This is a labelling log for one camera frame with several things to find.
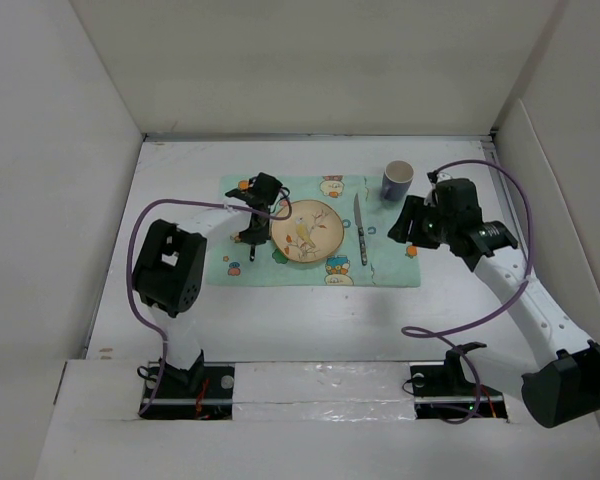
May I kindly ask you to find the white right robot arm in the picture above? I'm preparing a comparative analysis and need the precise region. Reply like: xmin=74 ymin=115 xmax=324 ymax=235
xmin=388 ymin=178 xmax=600 ymax=428

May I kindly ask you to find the silver foil tape strip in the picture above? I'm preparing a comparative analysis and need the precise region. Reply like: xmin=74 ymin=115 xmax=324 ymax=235
xmin=232 ymin=362 xmax=416 ymax=423

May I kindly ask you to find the beige bird pattern plate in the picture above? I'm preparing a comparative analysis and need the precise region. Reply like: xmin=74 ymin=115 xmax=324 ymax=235
xmin=270 ymin=200 xmax=345 ymax=263

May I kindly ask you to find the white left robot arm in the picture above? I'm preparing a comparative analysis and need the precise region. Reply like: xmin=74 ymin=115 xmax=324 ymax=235
xmin=126 ymin=172 xmax=292 ymax=397

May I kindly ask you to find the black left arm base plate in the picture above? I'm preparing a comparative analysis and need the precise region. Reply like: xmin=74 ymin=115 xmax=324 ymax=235
xmin=137 ymin=362 xmax=235 ymax=421

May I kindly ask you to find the purple ceramic mug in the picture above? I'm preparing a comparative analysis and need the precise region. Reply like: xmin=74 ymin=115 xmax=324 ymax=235
xmin=380 ymin=160 xmax=414 ymax=202

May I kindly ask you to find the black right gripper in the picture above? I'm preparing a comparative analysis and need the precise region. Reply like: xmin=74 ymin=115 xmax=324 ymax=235
xmin=387 ymin=194 xmax=455 ymax=250

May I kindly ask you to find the knife with black handle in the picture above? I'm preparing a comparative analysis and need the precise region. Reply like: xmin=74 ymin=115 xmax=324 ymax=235
xmin=354 ymin=194 xmax=368 ymax=266

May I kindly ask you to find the green cartoon print placemat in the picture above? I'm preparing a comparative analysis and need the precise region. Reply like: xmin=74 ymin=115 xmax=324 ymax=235
xmin=206 ymin=175 xmax=421 ymax=288

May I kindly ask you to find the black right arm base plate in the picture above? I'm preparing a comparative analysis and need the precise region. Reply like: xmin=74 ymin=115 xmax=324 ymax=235
xmin=402 ymin=348 xmax=508 ymax=423

